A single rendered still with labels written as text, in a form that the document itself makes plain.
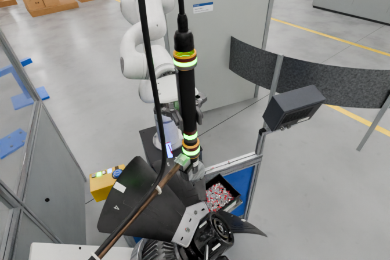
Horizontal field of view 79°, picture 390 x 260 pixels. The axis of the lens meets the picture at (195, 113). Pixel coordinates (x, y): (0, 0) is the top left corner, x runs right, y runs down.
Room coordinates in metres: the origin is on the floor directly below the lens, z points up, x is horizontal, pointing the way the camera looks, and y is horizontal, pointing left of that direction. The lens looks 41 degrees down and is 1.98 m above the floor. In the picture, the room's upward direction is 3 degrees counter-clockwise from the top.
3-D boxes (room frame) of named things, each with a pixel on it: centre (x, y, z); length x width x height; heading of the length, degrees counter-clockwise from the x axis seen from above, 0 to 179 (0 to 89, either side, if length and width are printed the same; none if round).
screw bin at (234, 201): (0.65, -0.08, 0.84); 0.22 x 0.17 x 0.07; 125
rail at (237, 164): (0.78, 0.04, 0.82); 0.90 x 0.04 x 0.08; 109
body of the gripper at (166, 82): (0.50, 0.05, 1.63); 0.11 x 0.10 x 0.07; 19
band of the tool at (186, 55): (0.40, 0.01, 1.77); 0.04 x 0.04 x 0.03
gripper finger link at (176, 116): (0.41, 0.05, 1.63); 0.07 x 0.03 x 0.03; 19
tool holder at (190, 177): (0.40, 0.02, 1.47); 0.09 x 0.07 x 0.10; 144
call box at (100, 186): (0.65, 0.41, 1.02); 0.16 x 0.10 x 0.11; 109
